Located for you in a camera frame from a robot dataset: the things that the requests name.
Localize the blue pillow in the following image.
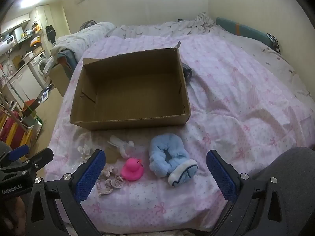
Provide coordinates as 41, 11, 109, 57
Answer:
58, 50, 78, 70

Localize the white floral blanket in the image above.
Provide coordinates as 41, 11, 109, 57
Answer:
50, 12, 315, 109

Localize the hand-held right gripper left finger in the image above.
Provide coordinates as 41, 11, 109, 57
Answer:
25, 149, 106, 236

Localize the white sock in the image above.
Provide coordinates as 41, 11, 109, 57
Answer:
107, 135, 135, 158

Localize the brown cardboard box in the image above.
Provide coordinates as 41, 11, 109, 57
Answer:
69, 47, 192, 131

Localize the orange mop head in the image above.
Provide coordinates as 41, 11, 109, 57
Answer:
23, 98, 37, 109

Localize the black and white patterned cloth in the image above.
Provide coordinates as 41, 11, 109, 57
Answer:
267, 33, 282, 54

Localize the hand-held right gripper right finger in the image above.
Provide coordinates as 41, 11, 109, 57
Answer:
206, 150, 289, 236

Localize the white lace cloth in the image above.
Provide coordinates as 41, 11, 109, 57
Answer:
77, 145, 91, 156

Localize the black hanging bag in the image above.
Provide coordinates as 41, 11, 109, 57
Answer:
45, 25, 57, 45

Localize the beige lace scrunchie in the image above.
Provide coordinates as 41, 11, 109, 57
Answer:
100, 166, 119, 177
96, 176, 125, 197

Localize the teal headboard cushion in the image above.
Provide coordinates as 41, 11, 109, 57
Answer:
216, 17, 273, 47

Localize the pink rubber duck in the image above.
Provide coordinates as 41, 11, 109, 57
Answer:
121, 157, 144, 182

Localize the blue plush slipper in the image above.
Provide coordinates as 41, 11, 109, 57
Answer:
148, 133, 198, 188

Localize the white washing machine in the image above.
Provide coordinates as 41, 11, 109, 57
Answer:
31, 53, 50, 83

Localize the grey striped cloth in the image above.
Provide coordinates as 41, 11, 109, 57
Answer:
182, 63, 195, 85

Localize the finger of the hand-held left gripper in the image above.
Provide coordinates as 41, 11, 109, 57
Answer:
5, 145, 29, 162
22, 148, 54, 171

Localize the red and yellow rack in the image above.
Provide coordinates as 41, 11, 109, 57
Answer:
0, 108, 32, 149

